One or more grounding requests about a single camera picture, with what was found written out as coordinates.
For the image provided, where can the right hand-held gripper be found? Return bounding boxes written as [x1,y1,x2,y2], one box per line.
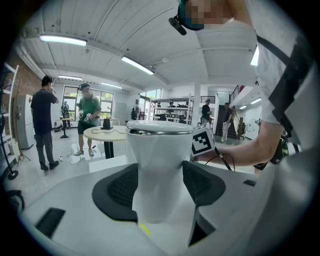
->
[190,122,216,158]

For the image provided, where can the person's right forearm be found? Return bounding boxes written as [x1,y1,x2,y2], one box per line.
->
[193,120,284,168]

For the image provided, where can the black mezzanine railing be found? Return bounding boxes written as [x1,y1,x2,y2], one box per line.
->
[199,95,218,104]

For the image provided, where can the dark staircase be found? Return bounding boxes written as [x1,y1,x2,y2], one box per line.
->
[215,104,246,141]

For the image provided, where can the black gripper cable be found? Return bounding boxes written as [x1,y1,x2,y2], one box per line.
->
[204,146,238,172]

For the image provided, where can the person's white shirt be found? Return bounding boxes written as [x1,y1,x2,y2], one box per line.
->
[195,0,314,126]

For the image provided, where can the white fridge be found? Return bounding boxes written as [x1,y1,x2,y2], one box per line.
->
[16,94,35,150]

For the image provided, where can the black framed window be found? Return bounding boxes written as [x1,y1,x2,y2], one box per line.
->
[62,85,115,121]

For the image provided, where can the small pedestal table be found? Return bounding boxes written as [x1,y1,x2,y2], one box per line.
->
[59,117,73,140]

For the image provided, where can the metal storage rack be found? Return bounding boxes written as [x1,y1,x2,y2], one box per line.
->
[149,93,195,126]

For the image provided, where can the standing fan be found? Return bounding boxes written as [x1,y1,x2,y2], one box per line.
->
[245,116,263,134]

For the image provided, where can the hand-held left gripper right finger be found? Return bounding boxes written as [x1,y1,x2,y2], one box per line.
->
[182,160,227,208]

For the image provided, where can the grey metal cabinet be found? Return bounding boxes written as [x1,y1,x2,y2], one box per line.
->
[114,101,128,126]

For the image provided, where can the long white table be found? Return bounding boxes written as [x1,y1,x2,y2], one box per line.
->
[99,117,121,126]

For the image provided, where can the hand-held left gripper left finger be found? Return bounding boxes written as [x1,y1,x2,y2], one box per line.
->
[91,163,139,224]

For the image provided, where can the teal headband with camera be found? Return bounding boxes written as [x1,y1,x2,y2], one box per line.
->
[167,0,205,36]

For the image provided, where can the round beige table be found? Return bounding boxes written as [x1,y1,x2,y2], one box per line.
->
[82,125,129,160]

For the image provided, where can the white wall shelf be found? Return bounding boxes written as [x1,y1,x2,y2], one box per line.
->
[0,61,21,164]

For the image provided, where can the black table cable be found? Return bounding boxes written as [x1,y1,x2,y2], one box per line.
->
[90,128,126,135]

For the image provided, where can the white paper cup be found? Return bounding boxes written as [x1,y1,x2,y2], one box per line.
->
[124,119,195,224]

